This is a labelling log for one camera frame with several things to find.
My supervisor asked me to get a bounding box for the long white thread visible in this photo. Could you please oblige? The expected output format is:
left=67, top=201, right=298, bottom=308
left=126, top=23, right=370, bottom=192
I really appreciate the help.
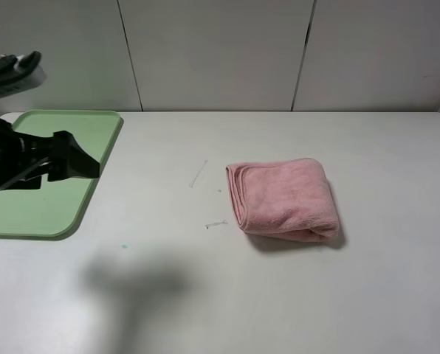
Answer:
left=188, top=160, right=208, bottom=188

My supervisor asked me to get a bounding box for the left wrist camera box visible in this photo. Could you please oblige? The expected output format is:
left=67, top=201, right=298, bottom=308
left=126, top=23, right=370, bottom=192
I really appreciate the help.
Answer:
left=0, top=51, right=46, bottom=99

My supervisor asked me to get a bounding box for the pink fluffy towel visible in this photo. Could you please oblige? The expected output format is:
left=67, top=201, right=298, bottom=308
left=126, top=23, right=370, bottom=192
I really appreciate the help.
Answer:
left=226, top=158, right=340, bottom=243

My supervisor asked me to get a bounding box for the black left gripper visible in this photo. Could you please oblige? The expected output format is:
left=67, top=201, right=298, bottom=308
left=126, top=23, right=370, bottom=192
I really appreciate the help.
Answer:
left=0, top=118, right=100, bottom=191

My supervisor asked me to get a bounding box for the green plastic tray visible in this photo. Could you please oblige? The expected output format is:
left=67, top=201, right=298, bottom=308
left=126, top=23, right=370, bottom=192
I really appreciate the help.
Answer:
left=0, top=110, right=123, bottom=240

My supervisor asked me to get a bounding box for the short white thread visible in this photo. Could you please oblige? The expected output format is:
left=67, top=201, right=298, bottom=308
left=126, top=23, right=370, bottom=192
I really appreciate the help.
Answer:
left=205, top=220, right=228, bottom=229

